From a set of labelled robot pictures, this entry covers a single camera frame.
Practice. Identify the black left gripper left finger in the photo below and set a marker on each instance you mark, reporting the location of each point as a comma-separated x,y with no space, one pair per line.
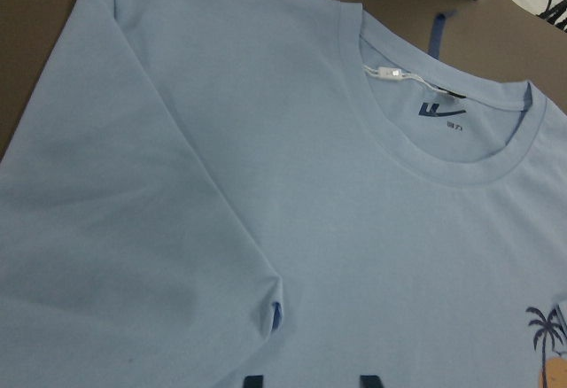
253,381

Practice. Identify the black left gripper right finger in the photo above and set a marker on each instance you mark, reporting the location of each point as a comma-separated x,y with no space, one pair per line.
371,381

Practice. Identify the light blue t-shirt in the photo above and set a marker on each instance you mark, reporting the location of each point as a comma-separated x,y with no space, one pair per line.
203,190

